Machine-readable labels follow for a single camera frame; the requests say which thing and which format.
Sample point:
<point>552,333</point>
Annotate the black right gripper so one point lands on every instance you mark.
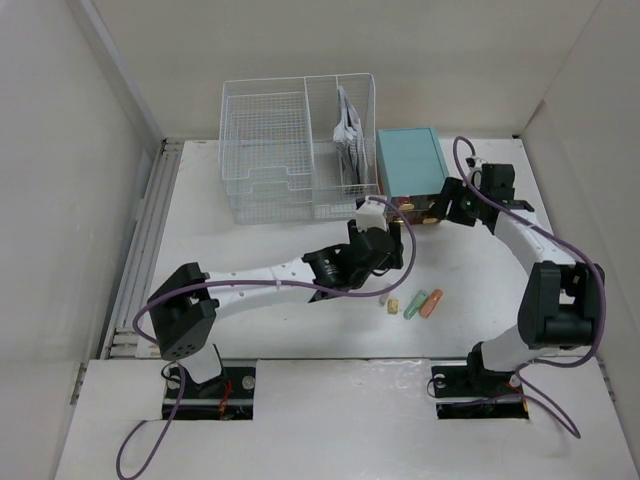
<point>453,189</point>

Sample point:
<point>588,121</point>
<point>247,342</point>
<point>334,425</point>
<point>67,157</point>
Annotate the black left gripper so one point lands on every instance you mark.
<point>391,262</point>

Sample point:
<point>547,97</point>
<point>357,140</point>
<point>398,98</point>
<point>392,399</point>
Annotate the grey setup guide booklet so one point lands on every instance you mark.
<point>348,138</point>

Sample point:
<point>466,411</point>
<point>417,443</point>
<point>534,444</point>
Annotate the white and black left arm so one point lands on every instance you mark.
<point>183,310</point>

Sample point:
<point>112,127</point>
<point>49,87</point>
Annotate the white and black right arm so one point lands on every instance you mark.
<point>561,305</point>

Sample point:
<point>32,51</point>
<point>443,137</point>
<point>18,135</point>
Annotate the teal mini drawer cabinet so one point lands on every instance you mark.
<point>411,170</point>

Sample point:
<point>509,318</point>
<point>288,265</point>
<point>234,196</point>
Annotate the yellow small clip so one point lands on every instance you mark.
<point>393,306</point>

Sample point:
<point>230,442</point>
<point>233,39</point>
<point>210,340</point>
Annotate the green highlighter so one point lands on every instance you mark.
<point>415,304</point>

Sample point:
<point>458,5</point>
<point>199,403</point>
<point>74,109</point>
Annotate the orange highlighter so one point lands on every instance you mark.
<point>431,303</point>

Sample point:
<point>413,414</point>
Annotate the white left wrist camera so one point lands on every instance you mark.
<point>370,213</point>

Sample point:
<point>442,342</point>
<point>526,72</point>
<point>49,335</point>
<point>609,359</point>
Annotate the white wire mesh organizer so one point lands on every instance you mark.
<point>276,153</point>

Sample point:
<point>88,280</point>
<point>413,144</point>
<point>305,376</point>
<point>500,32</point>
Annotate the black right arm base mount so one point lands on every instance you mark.
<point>461,394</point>

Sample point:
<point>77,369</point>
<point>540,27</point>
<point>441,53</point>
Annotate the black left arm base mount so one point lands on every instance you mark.
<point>227,398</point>

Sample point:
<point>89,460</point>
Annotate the aluminium rail frame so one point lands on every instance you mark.
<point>119,339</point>

